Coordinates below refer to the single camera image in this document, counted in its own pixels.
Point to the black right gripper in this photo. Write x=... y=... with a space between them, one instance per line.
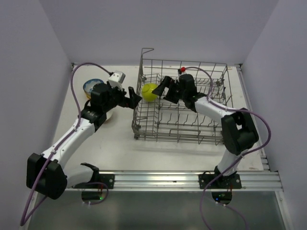
x=159 y=90

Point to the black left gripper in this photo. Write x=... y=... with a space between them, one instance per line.
x=134 y=98

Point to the lime green bowl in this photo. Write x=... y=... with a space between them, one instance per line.
x=147 y=92

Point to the beige bowl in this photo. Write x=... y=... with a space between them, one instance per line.
x=109 y=115

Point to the white blue patterned bowl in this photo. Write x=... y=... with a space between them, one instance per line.
x=89 y=85

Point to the orange ribbed bowl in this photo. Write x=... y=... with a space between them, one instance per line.
x=88 y=95

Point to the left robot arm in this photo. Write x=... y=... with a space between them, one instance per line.
x=45 y=172

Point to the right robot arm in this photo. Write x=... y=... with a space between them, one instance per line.
x=238 y=129

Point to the grey wire dish rack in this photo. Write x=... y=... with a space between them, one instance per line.
x=167 y=121

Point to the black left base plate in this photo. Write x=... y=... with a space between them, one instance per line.
x=105 y=179

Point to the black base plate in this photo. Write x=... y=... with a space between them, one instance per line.
x=208 y=180
x=105 y=179

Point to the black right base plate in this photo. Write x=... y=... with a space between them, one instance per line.
x=208 y=180

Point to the aluminium mounting rail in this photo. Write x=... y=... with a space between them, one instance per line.
x=186 y=180

